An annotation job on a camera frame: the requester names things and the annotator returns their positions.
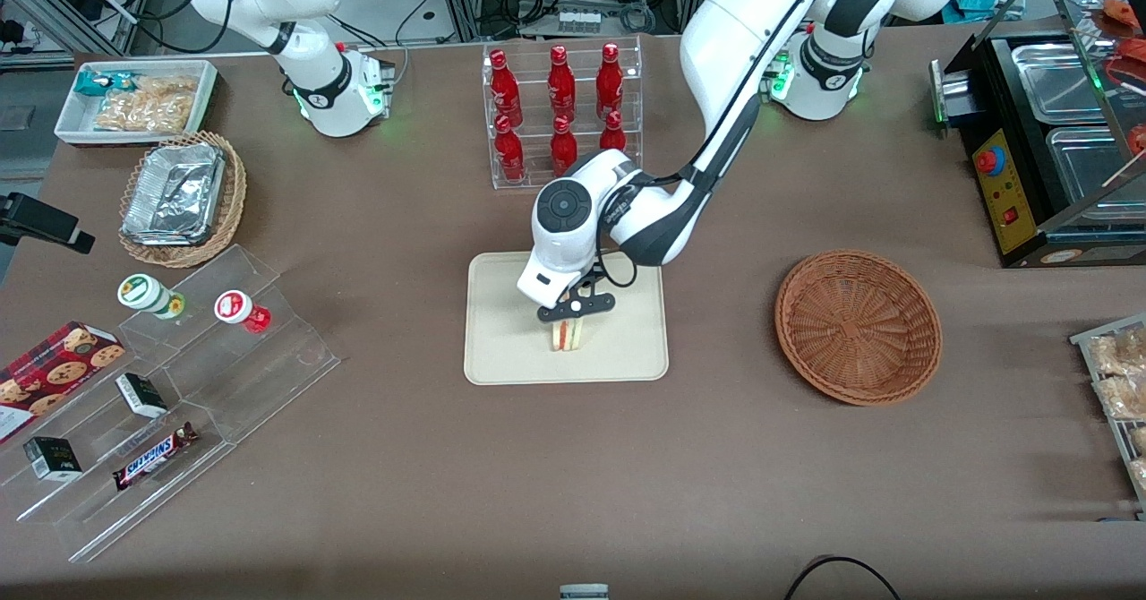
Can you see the white power strip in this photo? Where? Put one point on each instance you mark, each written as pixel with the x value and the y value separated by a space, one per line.
pixel 578 20

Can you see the light oval wicker basket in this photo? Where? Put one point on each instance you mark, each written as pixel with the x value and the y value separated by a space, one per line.
pixel 233 197

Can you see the brown snickers bar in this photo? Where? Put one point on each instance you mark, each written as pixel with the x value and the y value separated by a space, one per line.
pixel 154 456

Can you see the beige rectangular tray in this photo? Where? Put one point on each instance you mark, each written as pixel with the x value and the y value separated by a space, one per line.
pixel 627 349

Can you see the steel food pan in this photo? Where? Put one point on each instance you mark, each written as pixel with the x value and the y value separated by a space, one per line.
pixel 1056 81
pixel 1092 166

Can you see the red emergency button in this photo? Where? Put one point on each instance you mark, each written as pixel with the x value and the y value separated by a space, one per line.
pixel 990 160

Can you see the red tartan cookie box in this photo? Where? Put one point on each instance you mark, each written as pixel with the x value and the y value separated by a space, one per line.
pixel 54 372

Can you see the clear bag of crackers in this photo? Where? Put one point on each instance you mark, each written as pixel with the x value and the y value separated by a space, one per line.
pixel 148 109

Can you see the white rectangular snack bin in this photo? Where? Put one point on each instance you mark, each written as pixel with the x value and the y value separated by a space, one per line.
pixel 70 121

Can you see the black bar wrist camera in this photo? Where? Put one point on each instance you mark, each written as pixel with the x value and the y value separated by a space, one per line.
pixel 577 307

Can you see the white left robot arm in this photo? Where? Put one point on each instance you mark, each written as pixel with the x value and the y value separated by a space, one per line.
pixel 734 36

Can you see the small black box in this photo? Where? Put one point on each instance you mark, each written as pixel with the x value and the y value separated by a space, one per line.
pixel 52 458
pixel 141 395

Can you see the triangular sandwich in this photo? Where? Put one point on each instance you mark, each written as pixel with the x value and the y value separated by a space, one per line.
pixel 570 335

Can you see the clear acrylic stepped stand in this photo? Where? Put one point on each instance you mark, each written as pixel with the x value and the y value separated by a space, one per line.
pixel 260 358

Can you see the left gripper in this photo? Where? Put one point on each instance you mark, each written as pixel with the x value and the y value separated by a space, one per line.
pixel 585 284

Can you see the tray with packaged pastries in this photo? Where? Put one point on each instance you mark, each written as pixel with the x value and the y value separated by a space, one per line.
pixel 1088 342

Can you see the black food warmer case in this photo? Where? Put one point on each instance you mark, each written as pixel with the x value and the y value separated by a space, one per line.
pixel 994 98

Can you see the green lid yogurt cup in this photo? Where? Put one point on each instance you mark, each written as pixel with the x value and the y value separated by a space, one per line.
pixel 143 293

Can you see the brown round wicker basket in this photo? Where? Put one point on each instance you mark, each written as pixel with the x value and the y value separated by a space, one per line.
pixel 858 327

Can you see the red cola bottle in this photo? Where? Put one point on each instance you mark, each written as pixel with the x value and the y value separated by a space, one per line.
pixel 505 90
pixel 509 152
pixel 560 85
pixel 610 85
pixel 612 134
pixel 563 143

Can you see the silver foil container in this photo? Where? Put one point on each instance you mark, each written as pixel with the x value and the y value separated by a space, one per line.
pixel 175 192

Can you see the wrapped bread pack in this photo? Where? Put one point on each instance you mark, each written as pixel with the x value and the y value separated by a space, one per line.
pixel 1124 351
pixel 1126 396

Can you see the black clamp bracket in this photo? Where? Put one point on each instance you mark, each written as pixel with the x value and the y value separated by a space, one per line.
pixel 40 217

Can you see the red lid yogurt cup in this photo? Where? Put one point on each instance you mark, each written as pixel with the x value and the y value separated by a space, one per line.
pixel 235 306

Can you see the small grey device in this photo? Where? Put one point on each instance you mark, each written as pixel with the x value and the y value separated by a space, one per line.
pixel 584 592

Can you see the teal snack packet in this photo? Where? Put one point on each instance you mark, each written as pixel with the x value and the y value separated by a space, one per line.
pixel 98 81

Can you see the clear acrylic bottle rack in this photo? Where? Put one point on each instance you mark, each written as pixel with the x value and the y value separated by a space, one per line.
pixel 537 179

